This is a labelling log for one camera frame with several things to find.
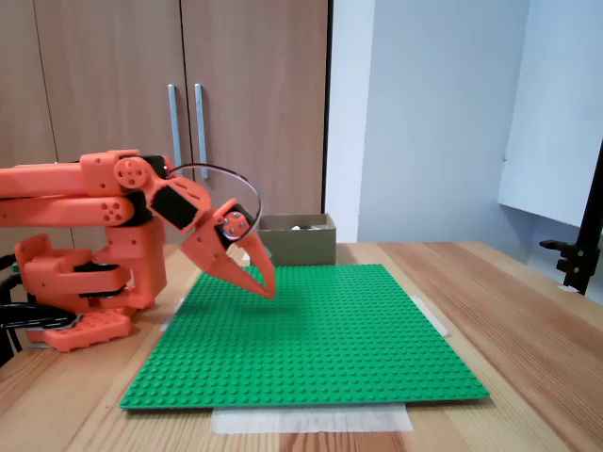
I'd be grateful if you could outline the brown cardboard box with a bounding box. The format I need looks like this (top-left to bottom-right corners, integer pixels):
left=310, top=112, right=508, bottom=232
left=257, top=212, right=337, bottom=267

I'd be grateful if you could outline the green studded baseplate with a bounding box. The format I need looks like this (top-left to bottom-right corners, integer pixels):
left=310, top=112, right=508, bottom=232
left=118, top=263, right=491, bottom=412

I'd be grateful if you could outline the black table clamp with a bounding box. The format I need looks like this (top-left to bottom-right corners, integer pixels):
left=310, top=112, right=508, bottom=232
left=0, top=302, right=80, bottom=331

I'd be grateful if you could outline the brown wooden cabinet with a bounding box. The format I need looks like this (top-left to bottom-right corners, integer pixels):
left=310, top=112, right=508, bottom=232
left=0, top=0, right=334, bottom=246

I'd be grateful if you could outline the black clamp stand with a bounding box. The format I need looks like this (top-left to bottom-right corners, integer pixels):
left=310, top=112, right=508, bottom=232
left=539, top=138, right=603, bottom=297

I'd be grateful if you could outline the white board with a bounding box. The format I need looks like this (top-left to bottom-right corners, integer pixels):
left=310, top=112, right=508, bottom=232
left=497, top=0, right=603, bottom=230

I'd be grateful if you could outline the red white black servo wire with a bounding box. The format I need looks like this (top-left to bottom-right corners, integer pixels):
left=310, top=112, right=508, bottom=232
left=164, top=162, right=263, bottom=239

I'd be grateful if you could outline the silver cabinet handle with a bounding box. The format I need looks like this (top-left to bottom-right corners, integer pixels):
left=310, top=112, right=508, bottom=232
left=194, top=83, right=209, bottom=180
left=168, top=83, right=184, bottom=167

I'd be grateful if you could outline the black cable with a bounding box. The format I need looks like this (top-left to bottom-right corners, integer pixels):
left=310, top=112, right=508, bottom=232
left=0, top=253, right=24, bottom=368

